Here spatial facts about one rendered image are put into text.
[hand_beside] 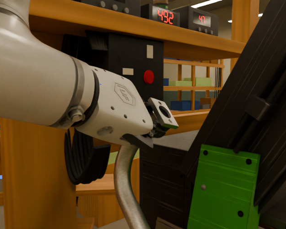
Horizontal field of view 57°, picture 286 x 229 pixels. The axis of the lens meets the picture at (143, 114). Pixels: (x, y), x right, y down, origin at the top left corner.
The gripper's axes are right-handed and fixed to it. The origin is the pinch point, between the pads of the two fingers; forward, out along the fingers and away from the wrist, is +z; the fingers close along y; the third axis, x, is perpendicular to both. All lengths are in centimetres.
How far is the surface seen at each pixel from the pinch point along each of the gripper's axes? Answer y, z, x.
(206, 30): 32.2, 32.7, -14.0
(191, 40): 25.9, 23.4, -9.8
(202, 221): -15.0, 14.4, 7.6
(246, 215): -17.8, 13.5, -0.8
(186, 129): 23, 59, 17
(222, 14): 720, 878, -59
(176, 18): 32.1, 20.1, -10.6
